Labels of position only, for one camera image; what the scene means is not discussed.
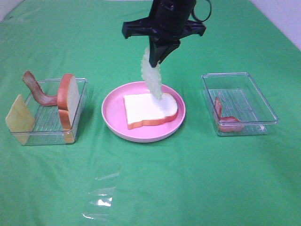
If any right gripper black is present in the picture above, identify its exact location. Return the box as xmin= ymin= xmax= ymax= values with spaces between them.
xmin=122 ymin=16 xmax=206 ymax=68

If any pale green lettuce leaf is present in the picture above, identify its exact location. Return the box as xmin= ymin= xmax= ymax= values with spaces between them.
xmin=141 ymin=47 xmax=163 ymax=100

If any toast bread slice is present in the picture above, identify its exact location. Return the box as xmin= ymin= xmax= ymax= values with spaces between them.
xmin=57 ymin=73 xmax=79 ymax=143
xmin=123 ymin=93 xmax=178 ymax=129

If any bacon strip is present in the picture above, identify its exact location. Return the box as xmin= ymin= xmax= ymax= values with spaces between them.
xmin=213 ymin=97 xmax=244 ymax=132
xmin=22 ymin=71 xmax=57 ymax=106

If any yellow cheese slice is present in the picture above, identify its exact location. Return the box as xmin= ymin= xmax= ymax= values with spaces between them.
xmin=5 ymin=94 xmax=35 ymax=145

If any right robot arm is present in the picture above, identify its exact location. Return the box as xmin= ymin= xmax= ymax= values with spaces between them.
xmin=122 ymin=0 xmax=206 ymax=68

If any pink round plate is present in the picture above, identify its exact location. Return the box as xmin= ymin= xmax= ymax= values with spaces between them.
xmin=102 ymin=81 xmax=186 ymax=143

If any right clear plastic container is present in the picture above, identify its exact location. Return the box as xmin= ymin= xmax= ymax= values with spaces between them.
xmin=201 ymin=72 xmax=278 ymax=136

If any clear plastic container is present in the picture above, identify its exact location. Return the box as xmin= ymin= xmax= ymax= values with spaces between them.
xmin=201 ymin=72 xmax=278 ymax=136
xmin=9 ymin=78 xmax=88 ymax=146

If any green tablecloth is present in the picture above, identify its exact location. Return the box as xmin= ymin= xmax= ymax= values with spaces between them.
xmin=0 ymin=0 xmax=301 ymax=226

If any left clear plastic container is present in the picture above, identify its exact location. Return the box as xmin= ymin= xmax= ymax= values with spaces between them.
xmin=9 ymin=78 xmax=88 ymax=146

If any clear tape patch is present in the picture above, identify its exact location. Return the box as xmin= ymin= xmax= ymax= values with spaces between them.
xmin=80 ymin=162 xmax=120 ymax=226

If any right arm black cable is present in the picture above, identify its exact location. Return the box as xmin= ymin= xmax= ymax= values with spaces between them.
xmin=190 ymin=0 xmax=212 ymax=24

